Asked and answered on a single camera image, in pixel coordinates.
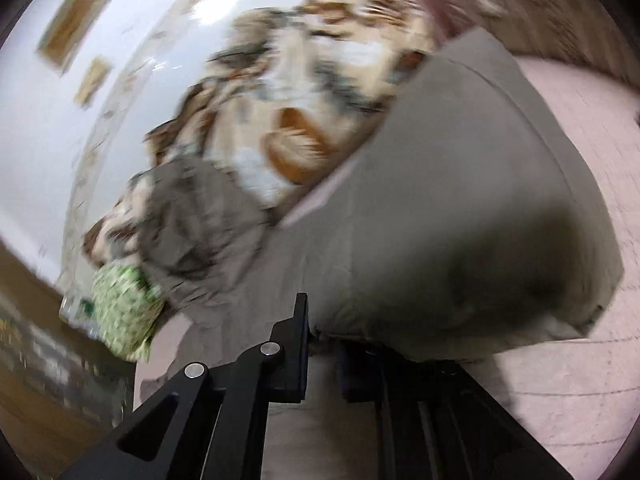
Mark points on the beige leaf print blanket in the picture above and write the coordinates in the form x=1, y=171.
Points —
x=270, y=92

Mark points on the pink quilted bed sheet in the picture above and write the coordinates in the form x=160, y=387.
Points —
x=470, y=225

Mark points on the striped beige cushion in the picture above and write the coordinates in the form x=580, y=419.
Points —
x=578, y=32

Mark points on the wooden glass door wardrobe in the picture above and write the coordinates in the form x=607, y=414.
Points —
x=61, y=392

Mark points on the green white patterned pillow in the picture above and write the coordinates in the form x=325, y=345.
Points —
x=126, y=307

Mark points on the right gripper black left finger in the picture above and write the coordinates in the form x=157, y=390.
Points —
x=208, y=422

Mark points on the framed wall picture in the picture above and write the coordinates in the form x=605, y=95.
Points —
x=66, y=31

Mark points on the beige wall switch plate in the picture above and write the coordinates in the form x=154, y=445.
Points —
x=94, y=77

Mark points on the grey hooded puffer jacket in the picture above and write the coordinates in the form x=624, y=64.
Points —
x=335, y=348

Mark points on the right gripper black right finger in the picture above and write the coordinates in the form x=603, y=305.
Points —
x=435, y=421

